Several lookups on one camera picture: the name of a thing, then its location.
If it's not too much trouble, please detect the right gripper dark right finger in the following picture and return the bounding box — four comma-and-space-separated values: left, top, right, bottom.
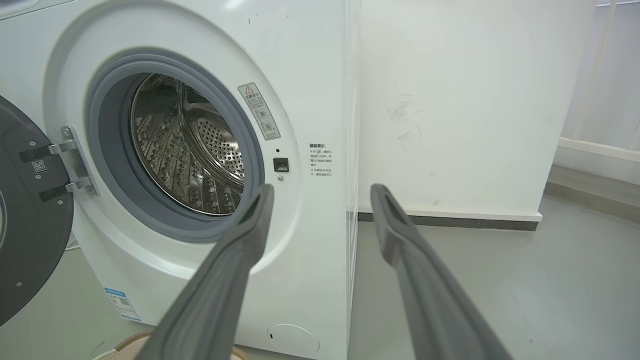
370, 183, 514, 360

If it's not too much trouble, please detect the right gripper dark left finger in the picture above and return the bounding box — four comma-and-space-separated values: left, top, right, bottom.
135, 183, 275, 360

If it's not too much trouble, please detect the cream perforated laundry basket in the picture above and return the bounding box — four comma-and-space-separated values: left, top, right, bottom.
92, 330, 251, 360

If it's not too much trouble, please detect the stainless steel washing machine drum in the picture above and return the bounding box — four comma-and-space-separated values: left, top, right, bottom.
129, 73, 247, 217

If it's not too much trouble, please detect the dark round washer door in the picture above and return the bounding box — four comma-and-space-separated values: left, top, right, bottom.
0, 95, 75, 327

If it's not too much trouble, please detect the round drain filter cover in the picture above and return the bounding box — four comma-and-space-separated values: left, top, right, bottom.
266, 323, 321, 355

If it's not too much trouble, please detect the blue energy label sticker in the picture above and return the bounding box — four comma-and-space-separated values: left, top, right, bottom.
103, 287, 142, 323

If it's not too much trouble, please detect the grey rubber door seal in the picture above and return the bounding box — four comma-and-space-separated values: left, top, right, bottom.
85, 48, 266, 244

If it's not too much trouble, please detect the white printed text label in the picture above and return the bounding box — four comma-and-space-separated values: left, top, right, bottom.
307, 142, 334, 177

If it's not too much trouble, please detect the grey warning sticker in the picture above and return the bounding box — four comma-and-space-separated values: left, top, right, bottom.
237, 82, 282, 141

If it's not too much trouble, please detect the silver metal door hinge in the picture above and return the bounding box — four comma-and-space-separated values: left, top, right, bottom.
20, 125, 100, 197

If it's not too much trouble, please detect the white front-load washing machine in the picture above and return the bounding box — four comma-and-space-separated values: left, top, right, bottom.
0, 0, 362, 360

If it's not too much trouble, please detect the dark wall baseboard strip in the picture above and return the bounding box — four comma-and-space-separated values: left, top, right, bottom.
358, 212, 540, 232

